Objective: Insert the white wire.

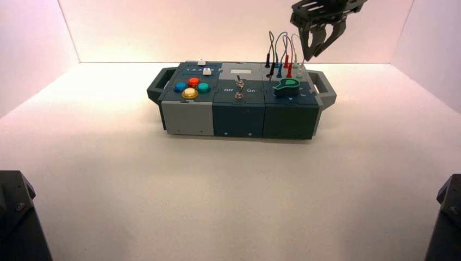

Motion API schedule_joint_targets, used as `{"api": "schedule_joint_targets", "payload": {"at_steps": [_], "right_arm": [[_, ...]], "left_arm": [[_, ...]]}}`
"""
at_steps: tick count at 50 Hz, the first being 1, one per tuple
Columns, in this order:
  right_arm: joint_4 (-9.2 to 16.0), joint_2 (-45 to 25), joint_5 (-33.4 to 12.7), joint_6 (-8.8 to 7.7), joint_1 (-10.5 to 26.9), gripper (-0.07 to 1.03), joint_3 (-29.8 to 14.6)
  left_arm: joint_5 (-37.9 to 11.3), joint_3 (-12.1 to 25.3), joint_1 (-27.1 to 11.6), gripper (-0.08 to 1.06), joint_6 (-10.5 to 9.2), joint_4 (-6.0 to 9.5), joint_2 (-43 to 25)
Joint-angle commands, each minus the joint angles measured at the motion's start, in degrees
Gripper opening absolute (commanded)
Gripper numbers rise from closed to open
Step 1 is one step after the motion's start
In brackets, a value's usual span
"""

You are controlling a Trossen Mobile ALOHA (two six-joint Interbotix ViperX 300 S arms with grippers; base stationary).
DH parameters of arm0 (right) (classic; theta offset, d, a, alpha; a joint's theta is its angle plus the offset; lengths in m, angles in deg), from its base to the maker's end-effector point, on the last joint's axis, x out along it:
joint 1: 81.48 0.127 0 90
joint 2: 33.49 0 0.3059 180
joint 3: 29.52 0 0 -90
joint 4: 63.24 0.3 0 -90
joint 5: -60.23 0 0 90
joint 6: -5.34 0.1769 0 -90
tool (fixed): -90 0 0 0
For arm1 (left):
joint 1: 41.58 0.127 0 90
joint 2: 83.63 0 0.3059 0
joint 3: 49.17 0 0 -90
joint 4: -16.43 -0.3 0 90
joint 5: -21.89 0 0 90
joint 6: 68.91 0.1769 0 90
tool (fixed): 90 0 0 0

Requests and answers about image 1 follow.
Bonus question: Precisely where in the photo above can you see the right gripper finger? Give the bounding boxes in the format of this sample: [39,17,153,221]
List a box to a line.
[300,28,317,63]
[311,20,347,61]

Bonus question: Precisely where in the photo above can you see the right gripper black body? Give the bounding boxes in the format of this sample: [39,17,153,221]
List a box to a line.
[290,0,369,33]

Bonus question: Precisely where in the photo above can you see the white jumper wire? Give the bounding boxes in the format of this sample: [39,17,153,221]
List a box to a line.
[290,33,306,79]

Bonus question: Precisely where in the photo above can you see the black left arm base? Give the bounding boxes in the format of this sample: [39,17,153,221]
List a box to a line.
[0,170,53,261]

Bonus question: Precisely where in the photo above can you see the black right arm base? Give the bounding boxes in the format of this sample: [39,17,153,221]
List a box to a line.
[424,173,461,261]

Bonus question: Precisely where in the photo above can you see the green rotary pointer knob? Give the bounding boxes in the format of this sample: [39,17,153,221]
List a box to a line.
[272,78,301,97]

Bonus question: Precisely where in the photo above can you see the grey and teal task board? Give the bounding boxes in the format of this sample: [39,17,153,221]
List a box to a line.
[146,60,338,140]

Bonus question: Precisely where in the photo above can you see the red jumper wire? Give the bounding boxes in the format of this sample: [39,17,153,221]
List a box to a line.
[282,35,295,79]

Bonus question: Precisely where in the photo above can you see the blue jumper wire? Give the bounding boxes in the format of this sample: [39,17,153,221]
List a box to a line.
[274,32,289,79]

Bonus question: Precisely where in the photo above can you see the black jumper wire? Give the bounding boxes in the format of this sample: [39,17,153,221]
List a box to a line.
[264,30,277,78]

